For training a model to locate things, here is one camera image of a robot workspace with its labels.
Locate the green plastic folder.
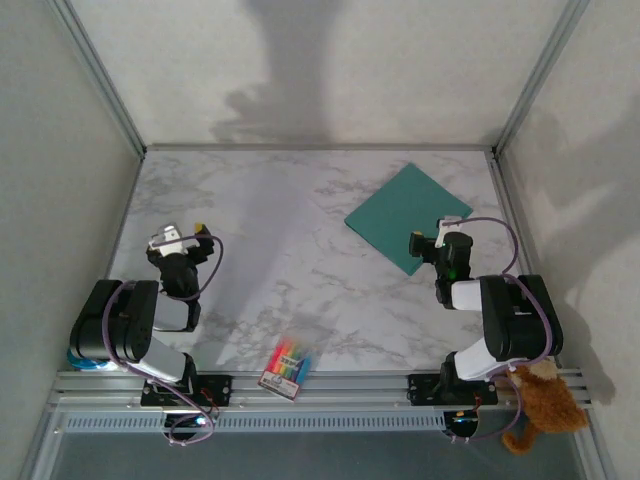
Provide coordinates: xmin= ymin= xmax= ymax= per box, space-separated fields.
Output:
xmin=344 ymin=162 xmax=474 ymax=277

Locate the pack of coloured markers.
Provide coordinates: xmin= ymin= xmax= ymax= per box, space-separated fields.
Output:
xmin=257 ymin=334 xmax=316 ymax=402

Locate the brown plush monkey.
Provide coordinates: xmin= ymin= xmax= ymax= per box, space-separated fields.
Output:
xmin=502 ymin=358 xmax=591 ymax=455

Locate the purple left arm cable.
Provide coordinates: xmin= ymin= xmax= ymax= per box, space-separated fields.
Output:
xmin=102 ymin=233 xmax=224 ymax=447

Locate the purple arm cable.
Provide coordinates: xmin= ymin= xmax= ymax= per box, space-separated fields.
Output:
xmin=439 ymin=216 xmax=557 ymax=445
xmin=102 ymin=233 xmax=224 ymax=447

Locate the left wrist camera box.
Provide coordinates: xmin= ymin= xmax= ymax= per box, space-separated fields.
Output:
xmin=148 ymin=223 xmax=195 ymax=257

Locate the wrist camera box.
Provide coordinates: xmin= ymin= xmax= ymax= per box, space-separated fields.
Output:
xmin=435 ymin=214 xmax=474 ymax=249
xmin=148 ymin=223 xmax=195 ymax=257

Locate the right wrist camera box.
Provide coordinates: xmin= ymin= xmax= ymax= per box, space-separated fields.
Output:
xmin=435 ymin=214 xmax=474 ymax=249

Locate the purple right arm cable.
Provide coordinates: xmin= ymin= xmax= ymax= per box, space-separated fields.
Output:
xmin=439 ymin=216 xmax=557 ymax=445

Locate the aluminium side rail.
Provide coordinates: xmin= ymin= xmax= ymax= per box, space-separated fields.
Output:
xmin=487 ymin=149 xmax=561 ymax=374

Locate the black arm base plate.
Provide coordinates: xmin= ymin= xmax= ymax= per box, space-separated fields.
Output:
xmin=140 ymin=374 xmax=234 ymax=407
xmin=407 ymin=373 xmax=499 ymax=406

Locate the aluminium back rail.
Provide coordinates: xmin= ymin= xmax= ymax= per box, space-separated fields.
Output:
xmin=144 ymin=143 xmax=499 ymax=153

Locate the aluminium frame rail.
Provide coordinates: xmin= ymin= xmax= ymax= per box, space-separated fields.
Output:
xmin=47 ymin=368 xmax=596 ymax=414

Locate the aluminium frame post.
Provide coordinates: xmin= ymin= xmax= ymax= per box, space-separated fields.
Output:
xmin=492 ymin=0 xmax=591 ymax=156
xmin=47 ymin=0 xmax=147 ymax=156

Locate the grey slotted cable duct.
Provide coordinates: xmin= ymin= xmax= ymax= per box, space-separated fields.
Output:
xmin=64 ymin=412 xmax=446 ymax=434

